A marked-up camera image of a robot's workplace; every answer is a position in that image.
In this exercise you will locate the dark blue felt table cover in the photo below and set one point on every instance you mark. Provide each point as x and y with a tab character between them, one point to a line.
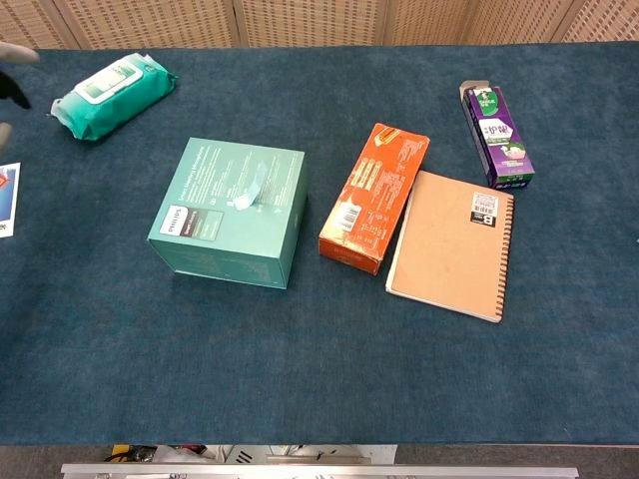
299	369

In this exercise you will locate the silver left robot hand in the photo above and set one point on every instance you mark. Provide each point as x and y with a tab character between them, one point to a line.
10	87

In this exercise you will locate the brown spiral notebook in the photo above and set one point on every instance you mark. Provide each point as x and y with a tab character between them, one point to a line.
449	244

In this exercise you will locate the beige woven folding screen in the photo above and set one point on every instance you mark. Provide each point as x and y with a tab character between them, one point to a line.
309	22

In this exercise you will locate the orange snack box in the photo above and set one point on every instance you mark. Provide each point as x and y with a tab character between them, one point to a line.
367	214

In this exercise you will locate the aluminium profile rail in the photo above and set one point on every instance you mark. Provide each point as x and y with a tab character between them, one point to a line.
319	470

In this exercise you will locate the green wet wipes pack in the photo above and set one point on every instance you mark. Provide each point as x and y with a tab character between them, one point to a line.
112	97

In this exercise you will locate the purple toothpaste box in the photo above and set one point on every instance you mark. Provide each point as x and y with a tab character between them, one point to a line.
499	140

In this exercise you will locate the green Philips box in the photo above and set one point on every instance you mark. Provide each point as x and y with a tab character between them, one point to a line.
209	239

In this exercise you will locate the blue and white card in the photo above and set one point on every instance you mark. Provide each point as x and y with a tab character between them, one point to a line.
7	199

